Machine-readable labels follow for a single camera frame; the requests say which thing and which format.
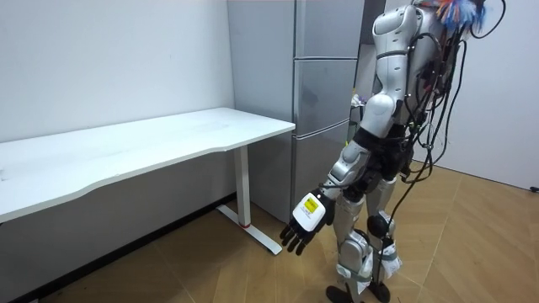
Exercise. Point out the robot legs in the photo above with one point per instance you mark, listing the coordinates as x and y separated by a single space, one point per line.
353 252

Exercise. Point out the grey fridge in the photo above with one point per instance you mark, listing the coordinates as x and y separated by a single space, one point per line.
261 63

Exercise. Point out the robot body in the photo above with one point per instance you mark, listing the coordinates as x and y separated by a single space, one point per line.
425 63

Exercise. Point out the white desk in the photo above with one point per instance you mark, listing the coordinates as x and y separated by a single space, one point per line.
126 147

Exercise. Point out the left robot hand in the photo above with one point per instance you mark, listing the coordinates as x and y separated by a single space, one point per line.
309 212

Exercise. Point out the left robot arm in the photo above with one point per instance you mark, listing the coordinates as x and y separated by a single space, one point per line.
389 46

